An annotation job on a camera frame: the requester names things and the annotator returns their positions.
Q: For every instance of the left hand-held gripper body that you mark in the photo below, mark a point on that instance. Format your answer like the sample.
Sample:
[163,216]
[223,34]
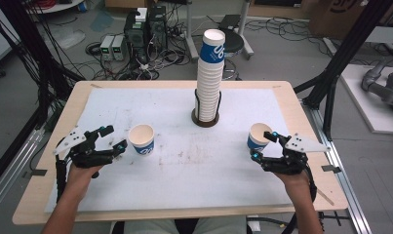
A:
[86,156]

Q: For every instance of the cardboard box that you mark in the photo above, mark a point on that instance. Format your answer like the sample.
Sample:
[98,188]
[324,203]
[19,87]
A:
[334,19]

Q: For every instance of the black tape strip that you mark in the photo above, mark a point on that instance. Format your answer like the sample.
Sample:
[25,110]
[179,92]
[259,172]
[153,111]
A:
[38,172]
[330,168]

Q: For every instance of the small white box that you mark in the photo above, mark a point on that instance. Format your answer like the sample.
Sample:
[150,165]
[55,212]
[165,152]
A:
[141,14]

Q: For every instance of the black round stool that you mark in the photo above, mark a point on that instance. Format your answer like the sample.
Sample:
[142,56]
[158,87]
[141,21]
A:
[235,42]

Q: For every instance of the grey bench power supply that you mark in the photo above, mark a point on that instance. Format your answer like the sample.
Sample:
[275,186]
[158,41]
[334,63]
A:
[118,47]
[106,48]

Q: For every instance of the black metal frame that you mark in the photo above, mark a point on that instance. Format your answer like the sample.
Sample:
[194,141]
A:
[25,48]
[346,45]

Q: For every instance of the blue and white paper cup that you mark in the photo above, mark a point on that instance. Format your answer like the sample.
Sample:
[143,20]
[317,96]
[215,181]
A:
[255,141]
[142,139]

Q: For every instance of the white floor platform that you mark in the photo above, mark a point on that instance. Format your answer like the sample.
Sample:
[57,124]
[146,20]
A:
[363,104]

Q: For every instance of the person's right hand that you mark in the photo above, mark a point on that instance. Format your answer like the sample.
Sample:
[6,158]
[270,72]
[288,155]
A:
[293,182]

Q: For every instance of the black computer tower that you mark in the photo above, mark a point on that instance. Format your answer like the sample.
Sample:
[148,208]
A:
[135,34]
[157,27]

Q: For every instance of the aluminium rail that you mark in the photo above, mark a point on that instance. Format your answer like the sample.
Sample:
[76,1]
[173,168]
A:
[12,169]
[343,182]

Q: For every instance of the wooden table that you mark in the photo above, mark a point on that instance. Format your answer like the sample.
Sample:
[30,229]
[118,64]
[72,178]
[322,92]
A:
[34,201]

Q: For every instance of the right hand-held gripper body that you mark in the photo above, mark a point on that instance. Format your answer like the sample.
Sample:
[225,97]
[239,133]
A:
[291,162]

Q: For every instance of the white foam mat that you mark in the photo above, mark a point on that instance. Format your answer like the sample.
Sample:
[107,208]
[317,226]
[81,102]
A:
[184,182]

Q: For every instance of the black flat device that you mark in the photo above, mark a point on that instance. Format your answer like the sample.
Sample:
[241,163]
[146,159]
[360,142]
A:
[230,21]

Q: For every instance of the white round table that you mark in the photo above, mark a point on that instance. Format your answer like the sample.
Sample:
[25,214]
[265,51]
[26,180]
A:
[59,6]

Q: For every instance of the stack of paper cups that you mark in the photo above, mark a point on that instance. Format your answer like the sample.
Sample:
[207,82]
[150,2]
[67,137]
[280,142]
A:
[212,78]

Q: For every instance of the person's left hand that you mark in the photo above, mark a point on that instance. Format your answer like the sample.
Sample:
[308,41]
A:
[82,175]

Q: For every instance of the person's legs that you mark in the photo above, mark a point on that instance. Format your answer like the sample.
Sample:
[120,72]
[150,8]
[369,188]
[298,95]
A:
[145,227]

